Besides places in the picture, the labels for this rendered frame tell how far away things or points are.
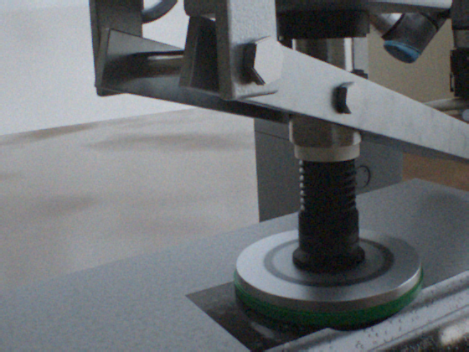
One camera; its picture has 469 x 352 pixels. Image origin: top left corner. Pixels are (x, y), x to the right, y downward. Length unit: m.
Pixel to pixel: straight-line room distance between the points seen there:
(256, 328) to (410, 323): 0.17
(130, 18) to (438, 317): 0.44
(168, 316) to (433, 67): 7.26
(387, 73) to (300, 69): 6.69
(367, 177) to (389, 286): 1.31
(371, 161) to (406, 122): 1.24
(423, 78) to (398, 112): 6.99
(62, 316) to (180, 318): 0.13
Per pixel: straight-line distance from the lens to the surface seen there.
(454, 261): 0.70
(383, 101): 0.56
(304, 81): 0.45
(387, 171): 1.91
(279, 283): 0.57
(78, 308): 0.63
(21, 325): 0.62
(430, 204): 0.92
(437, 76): 7.78
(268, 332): 0.54
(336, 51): 0.55
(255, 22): 0.37
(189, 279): 0.66
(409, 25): 1.37
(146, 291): 0.64
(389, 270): 0.60
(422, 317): 0.61
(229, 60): 0.35
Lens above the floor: 1.12
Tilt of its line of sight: 15 degrees down
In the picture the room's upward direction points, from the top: 3 degrees counter-clockwise
